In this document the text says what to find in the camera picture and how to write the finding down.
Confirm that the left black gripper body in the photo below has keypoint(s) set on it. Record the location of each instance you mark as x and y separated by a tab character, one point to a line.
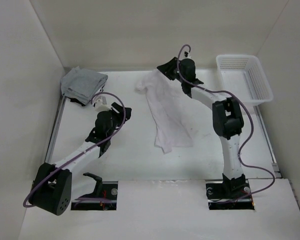
117	119

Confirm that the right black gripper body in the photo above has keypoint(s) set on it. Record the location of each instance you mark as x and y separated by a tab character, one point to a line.
180	64

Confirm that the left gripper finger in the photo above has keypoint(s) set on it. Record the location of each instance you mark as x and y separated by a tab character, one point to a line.
117	107
128	113

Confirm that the white tank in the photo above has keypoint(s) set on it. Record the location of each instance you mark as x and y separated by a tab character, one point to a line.
164	106
97	94

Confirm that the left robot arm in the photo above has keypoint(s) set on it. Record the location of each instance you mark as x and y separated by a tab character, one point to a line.
52	188

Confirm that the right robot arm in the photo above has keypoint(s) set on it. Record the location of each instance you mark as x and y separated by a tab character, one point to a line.
227	122

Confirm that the folded white tank top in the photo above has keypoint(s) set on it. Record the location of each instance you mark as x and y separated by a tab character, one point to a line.
97	94

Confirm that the folded black tank top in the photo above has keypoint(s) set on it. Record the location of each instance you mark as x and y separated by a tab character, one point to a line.
74	100

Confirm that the folded grey tank top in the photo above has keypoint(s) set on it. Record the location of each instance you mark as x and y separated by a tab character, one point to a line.
82	84

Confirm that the white plastic basket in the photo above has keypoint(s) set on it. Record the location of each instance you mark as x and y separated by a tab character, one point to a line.
244	76

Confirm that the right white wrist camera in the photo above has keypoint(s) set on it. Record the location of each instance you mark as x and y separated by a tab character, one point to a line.
187	55

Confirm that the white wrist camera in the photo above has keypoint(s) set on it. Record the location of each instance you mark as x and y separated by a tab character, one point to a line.
187	55
100	104

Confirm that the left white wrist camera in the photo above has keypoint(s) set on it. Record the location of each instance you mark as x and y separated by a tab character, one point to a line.
100	104

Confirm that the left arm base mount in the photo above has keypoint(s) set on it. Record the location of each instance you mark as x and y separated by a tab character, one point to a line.
91	193

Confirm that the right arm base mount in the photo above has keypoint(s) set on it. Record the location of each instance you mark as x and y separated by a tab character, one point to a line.
219	199

